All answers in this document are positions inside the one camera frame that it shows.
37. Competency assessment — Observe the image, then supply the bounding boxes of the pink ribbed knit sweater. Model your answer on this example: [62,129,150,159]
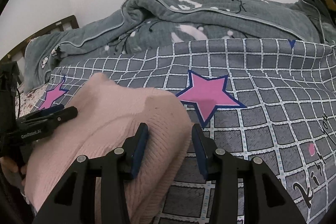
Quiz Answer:
[25,73,193,223]

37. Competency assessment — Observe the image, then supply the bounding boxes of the person's left hand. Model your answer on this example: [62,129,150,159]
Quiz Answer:
[1,157,27,192]

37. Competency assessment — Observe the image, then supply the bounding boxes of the floral patterned mattress cover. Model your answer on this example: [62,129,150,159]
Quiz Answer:
[15,83,48,117]

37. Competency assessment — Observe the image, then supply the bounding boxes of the dark wooden headboard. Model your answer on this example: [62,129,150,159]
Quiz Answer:
[0,14,80,85]

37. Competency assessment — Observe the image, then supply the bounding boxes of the grey checked bed sheet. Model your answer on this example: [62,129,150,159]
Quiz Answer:
[48,39,335,223]

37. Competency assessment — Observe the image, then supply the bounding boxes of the grey-green floral quilt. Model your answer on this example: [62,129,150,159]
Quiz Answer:
[24,0,335,92]

